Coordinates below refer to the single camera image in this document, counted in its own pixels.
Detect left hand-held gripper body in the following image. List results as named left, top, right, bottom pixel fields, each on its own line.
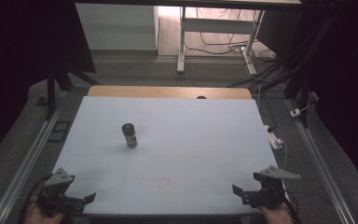
left=36, top=167, right=87, bottom=217

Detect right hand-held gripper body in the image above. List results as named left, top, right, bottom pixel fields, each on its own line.
left=241, top=164, right=302, bottom=210

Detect dark green lidded spice jar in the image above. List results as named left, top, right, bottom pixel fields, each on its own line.
left=121, top=122, right=139, bottom=149

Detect person's right hand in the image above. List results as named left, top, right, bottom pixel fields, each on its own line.
left=258, top=202, right=295, bottom=224

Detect person's left hand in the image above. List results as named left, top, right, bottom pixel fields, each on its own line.
left=23, top=200, right=67, bottom=224

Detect white clip on table edge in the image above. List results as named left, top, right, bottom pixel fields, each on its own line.
left=263, top=124, right=284, bottom=151

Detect white table mat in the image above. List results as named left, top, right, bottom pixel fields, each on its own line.
left=52, top=95, right=289, bottom=217

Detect black tripod stand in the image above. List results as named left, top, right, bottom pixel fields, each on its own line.
left=248, top=13, right=338, bottom=129
left=44, top=61, right=101, bottom=121

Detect wooden table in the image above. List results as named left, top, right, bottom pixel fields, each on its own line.
left=87, top=85, right=254, bottom=101

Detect dark curtain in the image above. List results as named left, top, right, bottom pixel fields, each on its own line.
left=0, top=0, right=97, bottom=171
left=299, top=0, right=358, bottom=195

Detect white cabinet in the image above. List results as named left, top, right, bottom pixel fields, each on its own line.
left=75, top=3, right=160, bottom=52

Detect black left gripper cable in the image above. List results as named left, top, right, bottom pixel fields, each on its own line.
left=18, top=173, right=54, bottom=224

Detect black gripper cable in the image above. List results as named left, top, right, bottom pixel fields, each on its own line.
left=18, top=173, right=54, bottom=224
left=283, top=190, right=302, bottom=224

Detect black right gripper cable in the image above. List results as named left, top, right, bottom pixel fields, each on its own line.
left=283, top=190, right=302, bottom=224

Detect aluminium floor rail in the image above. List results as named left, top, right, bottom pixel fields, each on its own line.
left=0, top=92, right=70, bottom=224
left=284, top=98, right=358, bottom=224

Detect black rectangular floor frame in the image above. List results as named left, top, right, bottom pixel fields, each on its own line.
left=47, top=120, right=72, bottom=144

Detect black floor cable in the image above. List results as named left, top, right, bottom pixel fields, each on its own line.
left=184, top=7, right=250, bottom=57

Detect white desk frame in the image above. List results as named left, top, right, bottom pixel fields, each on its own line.
left=176, top=5, right=266, bottom=76

